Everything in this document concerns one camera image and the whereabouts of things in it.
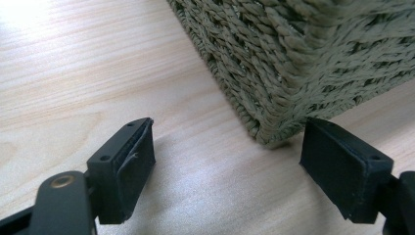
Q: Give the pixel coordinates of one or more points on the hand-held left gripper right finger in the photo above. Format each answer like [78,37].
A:
[342,176]

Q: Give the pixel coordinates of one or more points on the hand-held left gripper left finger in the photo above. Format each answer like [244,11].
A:
[127,176]

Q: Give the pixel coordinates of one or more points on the woven green-grey basket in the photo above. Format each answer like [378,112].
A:
[293,58]

